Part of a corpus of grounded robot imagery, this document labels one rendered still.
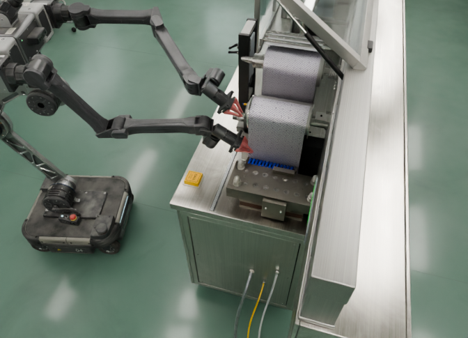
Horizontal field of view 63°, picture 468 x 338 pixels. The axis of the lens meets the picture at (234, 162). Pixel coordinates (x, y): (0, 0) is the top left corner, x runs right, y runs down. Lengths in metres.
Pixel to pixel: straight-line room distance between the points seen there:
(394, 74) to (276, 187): 0.64
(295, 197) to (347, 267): 0.89
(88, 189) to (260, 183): 1.50
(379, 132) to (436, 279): 1.65
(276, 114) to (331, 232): 0.86
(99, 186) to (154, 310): 0.93
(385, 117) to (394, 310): 0.68
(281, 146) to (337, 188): 0.82
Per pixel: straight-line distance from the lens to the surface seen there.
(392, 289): 1.02
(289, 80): 1.73
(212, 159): 1.93
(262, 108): 1.58
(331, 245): 0.78
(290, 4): 1.15
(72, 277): 2.77
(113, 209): 2.67
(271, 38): 1.73
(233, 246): 1.91
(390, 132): 1.37
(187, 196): 1.79
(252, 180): 1.66
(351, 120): 1.04
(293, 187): 1.66
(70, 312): 2.67
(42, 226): 2.77
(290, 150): 1.67
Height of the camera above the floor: 2.31
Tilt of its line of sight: 48 degrees down
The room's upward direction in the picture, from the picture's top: 1 degrees counter-clockwise
